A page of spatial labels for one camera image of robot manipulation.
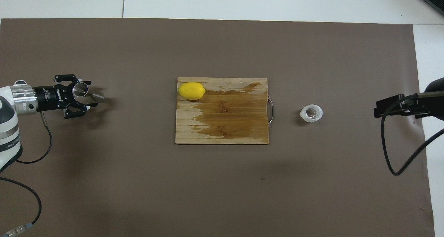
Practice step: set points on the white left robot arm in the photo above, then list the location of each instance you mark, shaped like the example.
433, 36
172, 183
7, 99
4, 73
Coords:
7, 126

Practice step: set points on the wooden cutting board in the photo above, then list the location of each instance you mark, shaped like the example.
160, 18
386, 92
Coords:
222, 119

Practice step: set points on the brown table mat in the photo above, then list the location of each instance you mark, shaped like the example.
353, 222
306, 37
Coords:
138, 195

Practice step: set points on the yellow lemon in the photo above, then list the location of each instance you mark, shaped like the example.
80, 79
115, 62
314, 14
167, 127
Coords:
191, 91

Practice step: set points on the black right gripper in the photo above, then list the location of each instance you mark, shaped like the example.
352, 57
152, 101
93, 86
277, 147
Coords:
435, 101

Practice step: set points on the clear plastic cup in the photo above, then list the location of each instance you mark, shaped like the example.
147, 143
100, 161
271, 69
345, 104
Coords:
311, 113

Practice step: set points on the steel double jigger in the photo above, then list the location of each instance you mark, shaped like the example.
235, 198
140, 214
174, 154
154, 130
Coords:
80, 90

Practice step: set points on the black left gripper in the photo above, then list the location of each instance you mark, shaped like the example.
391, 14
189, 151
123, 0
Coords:
48, 98

